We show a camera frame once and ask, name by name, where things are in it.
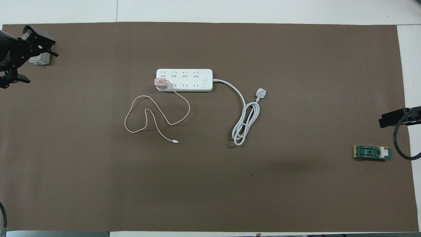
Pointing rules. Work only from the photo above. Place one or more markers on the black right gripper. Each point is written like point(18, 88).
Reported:
point(416, 115)

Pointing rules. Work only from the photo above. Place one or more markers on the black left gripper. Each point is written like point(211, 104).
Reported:
point(10, 52)

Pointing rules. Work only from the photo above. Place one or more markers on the pink charger block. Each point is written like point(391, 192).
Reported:
point(161, 85)

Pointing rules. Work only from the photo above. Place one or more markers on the white power strip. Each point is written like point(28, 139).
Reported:
point(187, 79)

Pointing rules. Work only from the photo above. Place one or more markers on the brown table mat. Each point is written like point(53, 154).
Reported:
point(197, 191)

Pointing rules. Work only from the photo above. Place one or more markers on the grey on-off switch box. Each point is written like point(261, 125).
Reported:
point(41, 61)

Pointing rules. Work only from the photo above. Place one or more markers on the green knife switch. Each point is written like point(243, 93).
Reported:
point(371, 152)

